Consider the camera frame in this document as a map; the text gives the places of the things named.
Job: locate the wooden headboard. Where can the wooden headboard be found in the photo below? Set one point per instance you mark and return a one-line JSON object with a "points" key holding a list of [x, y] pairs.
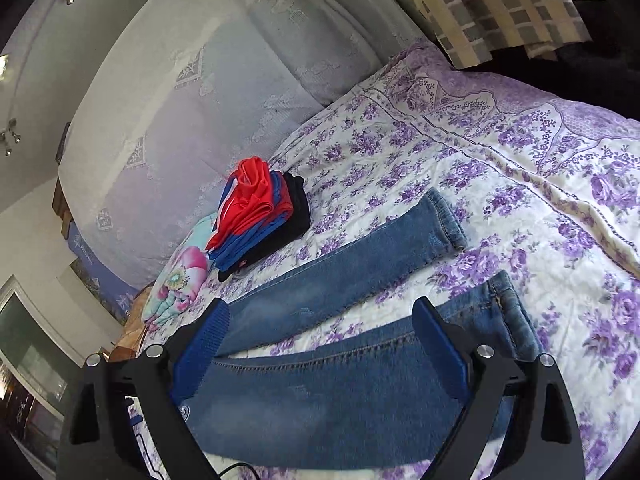
{"points": [[62, 205]]}

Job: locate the blue patterned cloth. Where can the blue patterned cloth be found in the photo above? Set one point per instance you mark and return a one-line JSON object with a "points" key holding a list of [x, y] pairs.
{"points": [[100, 280]]}

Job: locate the grey beige plaid curtain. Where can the grey beige plaid curtain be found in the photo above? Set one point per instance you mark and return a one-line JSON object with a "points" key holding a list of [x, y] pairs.
{"points": [[490, 5]]}

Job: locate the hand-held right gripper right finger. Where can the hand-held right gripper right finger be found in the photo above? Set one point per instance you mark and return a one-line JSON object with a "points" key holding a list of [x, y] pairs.
{"points": [[440, 355]]}

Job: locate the white framed glass door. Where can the white framed glass door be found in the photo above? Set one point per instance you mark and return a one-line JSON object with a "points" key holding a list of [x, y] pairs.
{"points": [[25, 340]]}

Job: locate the blue denim pants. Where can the blue denim pants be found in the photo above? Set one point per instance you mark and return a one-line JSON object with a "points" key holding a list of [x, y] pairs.
{"points": [[350, 385]]}

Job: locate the floral colourful pillow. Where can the floral colourful pillow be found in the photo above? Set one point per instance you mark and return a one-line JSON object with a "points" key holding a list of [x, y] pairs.
{"points": [[175, 280]]}

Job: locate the white lace headboard cover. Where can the white lace headboard cover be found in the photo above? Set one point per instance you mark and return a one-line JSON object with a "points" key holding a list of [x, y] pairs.
{"points": [[200, 110]]}

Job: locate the purple floral bedsheet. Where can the purple floral bedsheet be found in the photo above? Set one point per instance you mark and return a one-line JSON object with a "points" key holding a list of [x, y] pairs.
{"points": [[500, 185]]}

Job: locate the red folded sports garment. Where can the red folded sports garment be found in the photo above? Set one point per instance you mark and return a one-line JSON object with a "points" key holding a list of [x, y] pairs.
{"points": [[250, 195]]}

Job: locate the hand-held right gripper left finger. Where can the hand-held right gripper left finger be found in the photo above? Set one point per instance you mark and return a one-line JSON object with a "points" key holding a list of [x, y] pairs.
{"points": [[200, 340]]}

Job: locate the blue folded sports garment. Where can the blue folded sports garment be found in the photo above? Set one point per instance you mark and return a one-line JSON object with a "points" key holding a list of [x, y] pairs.
{"points": [[250, 252]]}

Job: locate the brown pillow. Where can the brown pillow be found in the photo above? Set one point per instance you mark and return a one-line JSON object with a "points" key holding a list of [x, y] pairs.
{"points": [[130, 335]]}

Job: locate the black folded garment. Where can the black folded garment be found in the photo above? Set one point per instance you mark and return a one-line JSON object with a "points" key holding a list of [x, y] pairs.
{"points": [[296, 220]]}

